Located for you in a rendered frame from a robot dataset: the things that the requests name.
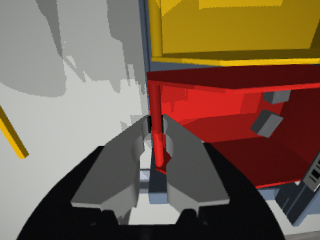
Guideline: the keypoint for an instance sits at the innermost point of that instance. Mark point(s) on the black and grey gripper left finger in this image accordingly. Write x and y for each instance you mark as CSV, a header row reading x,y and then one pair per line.
x,y
105,180

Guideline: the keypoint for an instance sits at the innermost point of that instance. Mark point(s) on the grey metal shelf rack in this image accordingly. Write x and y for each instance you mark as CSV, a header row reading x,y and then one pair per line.
x,y
296,201

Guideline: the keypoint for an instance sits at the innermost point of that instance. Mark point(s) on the yellow open bin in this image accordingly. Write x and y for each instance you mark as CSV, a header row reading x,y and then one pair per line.
x,y
235,32

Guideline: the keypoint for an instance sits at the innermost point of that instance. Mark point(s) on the yellow bar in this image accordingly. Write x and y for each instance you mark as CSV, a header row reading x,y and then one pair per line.
x,y
12,136

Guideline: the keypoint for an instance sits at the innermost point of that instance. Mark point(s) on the red bin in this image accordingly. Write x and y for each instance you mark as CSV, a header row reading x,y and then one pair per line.
x,y
220,104

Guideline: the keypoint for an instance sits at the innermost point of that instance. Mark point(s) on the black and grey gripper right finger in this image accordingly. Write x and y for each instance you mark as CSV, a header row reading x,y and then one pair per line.
x,y
199,177

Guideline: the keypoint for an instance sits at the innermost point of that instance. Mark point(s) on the grey metal block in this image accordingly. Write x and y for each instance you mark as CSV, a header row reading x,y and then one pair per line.
x,y
276,96
266,123

